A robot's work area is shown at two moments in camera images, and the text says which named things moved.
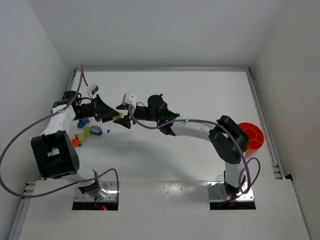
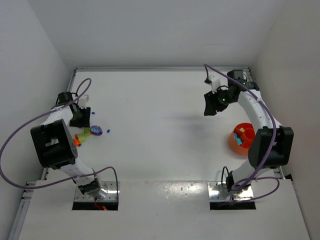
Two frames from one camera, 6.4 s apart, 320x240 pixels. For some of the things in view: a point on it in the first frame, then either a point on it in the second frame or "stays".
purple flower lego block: [96, 130] stays
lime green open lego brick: [86, 130] stays
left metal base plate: [113, 189] stays
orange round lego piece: [75, 141] stays
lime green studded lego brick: [118, 117] to [82, 137]
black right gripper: [132, 113] to [211, 103]
